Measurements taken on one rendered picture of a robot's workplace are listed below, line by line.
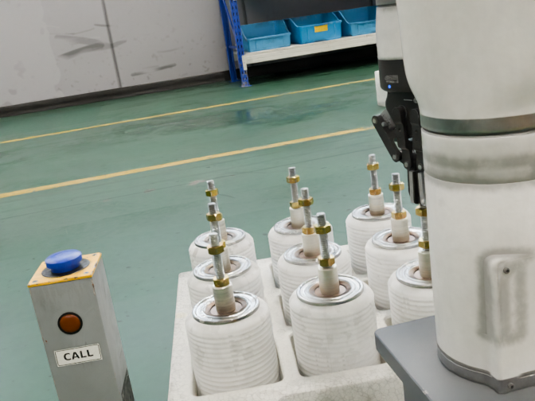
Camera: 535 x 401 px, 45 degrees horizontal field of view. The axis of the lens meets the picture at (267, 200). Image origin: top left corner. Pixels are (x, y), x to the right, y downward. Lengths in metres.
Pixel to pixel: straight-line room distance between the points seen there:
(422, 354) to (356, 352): 0.22
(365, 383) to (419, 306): 0.10
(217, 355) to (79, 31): 5.29
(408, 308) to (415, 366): 0.24
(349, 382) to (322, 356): 0.04
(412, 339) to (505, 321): 0.11
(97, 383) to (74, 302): 0.10
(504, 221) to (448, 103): 0.08
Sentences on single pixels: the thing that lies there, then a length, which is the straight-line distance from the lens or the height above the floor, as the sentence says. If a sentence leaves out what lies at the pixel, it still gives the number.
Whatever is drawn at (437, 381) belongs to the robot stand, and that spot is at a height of 0.30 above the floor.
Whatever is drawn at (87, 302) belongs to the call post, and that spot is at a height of 0.28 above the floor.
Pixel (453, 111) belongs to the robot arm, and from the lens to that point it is 0.41.
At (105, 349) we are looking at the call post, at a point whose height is 0.22.
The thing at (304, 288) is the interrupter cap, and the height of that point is 0.25.
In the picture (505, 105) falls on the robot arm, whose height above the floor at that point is 0.49.
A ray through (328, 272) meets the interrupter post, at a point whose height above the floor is 0.28.
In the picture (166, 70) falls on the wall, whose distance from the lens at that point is 5.90.
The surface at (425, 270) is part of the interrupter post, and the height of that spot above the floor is 0.26.
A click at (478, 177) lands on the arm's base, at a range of 0.41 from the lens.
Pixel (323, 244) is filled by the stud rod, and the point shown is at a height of 0.31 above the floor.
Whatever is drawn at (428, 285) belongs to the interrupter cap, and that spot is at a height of 0.25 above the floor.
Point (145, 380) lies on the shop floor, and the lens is 1.13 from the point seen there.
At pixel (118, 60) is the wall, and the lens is 5.88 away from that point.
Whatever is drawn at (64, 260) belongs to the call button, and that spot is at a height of 0.33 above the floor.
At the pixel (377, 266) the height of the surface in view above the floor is 0.23.
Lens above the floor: 0.56
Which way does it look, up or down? 16 degrees down
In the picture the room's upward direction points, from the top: 8 degrees counter-clockwise
